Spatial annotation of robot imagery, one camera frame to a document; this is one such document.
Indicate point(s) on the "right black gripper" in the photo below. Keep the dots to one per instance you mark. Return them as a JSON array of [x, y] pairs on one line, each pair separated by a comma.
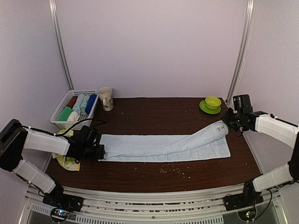
[[224, 117]]

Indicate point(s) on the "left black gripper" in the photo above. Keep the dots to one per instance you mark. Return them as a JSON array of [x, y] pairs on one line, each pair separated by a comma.
[[99, 153]]

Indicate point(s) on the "yellow green patterned towel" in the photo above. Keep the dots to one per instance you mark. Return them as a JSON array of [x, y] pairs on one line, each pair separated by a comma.
[[67, 163]]

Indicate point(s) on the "light blue towel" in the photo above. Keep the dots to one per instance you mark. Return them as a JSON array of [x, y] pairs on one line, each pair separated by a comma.
[[76, 107], [205, 144]]

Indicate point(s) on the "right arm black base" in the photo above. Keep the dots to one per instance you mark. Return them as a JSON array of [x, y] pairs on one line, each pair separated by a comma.
[[240, 201]]

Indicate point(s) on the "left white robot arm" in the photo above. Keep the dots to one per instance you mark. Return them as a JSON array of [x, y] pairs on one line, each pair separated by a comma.
[[15, 137]]

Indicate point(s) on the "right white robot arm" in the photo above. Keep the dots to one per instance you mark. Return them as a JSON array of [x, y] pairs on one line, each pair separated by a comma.
[[282, 132]]

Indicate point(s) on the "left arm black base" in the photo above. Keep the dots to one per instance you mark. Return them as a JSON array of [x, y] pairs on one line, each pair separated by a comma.
[[66, 202]]

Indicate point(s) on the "green cup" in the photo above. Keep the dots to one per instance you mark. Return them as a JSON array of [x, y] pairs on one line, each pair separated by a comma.
[[212, 103]]

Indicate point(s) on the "rolled white towel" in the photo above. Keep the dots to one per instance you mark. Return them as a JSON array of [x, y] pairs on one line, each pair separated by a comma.
[[73, 117]]

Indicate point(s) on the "white plastic basket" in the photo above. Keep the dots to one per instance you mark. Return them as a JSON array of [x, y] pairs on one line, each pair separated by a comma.
[[84, 120]]

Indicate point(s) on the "rolled light blue towel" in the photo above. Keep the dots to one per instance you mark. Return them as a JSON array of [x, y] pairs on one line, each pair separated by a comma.
[[76, 107]]

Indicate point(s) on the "rolled green towel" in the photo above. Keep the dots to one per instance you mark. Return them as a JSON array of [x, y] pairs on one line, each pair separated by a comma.
[[64, 114]]

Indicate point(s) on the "rolled dark blue towel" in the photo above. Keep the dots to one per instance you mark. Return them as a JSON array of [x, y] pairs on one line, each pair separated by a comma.
[[90, 103]]

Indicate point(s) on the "rolled brown towel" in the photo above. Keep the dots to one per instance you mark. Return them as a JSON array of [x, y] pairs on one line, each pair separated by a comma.
[[72, 102]]

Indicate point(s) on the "rolled pale teal towel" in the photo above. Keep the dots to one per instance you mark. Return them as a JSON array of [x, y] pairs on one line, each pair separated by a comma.
[[84, 104]]

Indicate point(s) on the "beige ceramic mug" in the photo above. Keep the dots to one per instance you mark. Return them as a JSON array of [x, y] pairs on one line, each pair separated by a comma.
[[106, 97]]

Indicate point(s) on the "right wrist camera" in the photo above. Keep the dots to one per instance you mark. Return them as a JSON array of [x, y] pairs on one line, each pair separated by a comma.
[[242, 104]]

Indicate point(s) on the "right aluminium frame post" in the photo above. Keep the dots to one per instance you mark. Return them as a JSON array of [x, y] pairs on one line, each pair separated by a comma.
[[240, 62]]

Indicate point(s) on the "aluminium frame post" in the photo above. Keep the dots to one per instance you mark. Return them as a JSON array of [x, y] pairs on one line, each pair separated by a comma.
[[240, 62], [59, 40]]

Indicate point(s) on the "aluminium front rail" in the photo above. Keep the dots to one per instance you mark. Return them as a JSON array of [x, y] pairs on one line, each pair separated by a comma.
[[185, 207]]

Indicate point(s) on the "left aluminium frame post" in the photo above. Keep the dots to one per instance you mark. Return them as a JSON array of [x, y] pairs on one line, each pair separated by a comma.
[[59, 40]]

